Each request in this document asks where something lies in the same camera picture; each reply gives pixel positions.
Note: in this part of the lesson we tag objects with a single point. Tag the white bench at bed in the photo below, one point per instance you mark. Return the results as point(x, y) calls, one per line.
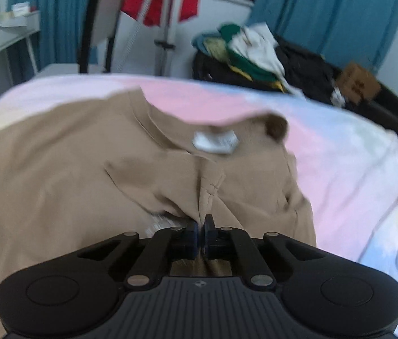
point(67, 69)

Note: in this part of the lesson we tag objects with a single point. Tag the white tissue box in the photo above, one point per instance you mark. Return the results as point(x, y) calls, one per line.
point(21, 9)

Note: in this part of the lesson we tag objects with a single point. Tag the brown paper bag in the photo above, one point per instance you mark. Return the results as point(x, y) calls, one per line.
point(356, 84)

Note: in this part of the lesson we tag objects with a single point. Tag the left blue curtain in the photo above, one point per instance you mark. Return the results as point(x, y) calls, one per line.
point(61, 24)

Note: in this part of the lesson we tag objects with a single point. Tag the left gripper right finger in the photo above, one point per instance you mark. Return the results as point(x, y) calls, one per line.
point(237, 248)

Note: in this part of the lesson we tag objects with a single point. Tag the right blue curtain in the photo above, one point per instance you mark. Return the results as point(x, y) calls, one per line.
point(342, 31)

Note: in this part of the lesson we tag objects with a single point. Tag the red garment on stand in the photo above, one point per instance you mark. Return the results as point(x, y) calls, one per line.
point(132, 8)

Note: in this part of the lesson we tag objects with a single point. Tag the grey ironing board panel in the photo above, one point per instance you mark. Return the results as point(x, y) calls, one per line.
point(100, 24)

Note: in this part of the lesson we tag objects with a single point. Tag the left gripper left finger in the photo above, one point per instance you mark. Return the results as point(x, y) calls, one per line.
point(163, 249)

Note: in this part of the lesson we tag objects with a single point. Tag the pile of mixed clothes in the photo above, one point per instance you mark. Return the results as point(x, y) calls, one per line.
point(254, 57)

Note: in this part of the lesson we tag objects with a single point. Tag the pastel tie-dye bed cover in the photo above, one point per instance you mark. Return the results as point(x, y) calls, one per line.
point(347, 167)

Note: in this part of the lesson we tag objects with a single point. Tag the black sofa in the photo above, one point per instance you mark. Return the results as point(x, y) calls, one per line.
point(306, 75)

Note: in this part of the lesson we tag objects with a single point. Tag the tan t-shirt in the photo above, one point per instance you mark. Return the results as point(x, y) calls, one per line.
point(87, 171)

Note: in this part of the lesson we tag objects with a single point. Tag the blue curtain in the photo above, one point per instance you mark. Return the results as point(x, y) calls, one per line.
point(61, 24)
point(342, 31)

